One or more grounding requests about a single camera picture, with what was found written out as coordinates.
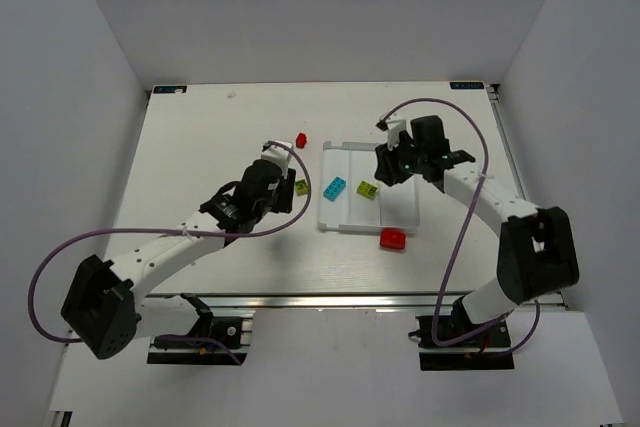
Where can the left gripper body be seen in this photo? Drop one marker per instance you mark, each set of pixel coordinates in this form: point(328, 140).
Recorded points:
point(286, 190)

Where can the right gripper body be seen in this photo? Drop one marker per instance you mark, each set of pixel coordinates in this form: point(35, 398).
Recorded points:
point(388, 167)

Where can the green lego brick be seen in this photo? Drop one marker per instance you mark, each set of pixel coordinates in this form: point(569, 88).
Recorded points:
point(368, 190)
point(301, 187)

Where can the blue long lego brick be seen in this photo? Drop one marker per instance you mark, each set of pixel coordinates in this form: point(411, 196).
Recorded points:
point(334, 189)

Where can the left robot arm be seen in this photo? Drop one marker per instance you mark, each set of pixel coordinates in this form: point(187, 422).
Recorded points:
point(104, 302)

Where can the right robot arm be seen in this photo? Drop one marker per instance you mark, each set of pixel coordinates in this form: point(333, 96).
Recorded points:
point(536, 252)

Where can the white divided tray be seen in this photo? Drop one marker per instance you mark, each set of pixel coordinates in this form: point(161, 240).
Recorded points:
point(353, 201)

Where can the small red lego brick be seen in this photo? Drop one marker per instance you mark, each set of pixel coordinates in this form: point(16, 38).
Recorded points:
point(301, 140)

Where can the large red lego brick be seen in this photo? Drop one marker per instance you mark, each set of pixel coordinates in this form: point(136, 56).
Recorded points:
point(392, 239)

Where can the right blue corner label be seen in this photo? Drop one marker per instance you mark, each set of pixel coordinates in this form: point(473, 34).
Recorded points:
point(466, 85)

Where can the blue corner label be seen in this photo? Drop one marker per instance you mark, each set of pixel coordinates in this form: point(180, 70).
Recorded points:
point(169, 89)
point(466, 85)

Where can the left blue corner label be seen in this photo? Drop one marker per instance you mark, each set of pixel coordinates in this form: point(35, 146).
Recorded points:
point(169, 89)

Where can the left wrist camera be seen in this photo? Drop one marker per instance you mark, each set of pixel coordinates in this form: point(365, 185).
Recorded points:
point(278, 153)

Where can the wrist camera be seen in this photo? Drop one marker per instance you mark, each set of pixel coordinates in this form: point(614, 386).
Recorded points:
point(278, 153)
point(393, 128)

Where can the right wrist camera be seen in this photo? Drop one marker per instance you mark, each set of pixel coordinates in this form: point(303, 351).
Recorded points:
point(393, 128)

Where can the right side rail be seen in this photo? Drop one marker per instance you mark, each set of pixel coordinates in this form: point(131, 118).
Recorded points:
point(499, 108)

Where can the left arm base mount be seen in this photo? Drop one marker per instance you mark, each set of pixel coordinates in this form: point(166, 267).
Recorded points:
point(185, 330)

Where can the aluminium front rail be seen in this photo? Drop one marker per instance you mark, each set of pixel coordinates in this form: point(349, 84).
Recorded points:
point(549, 301)

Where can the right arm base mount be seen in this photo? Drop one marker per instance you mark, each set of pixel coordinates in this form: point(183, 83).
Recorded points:
point(487, 351)

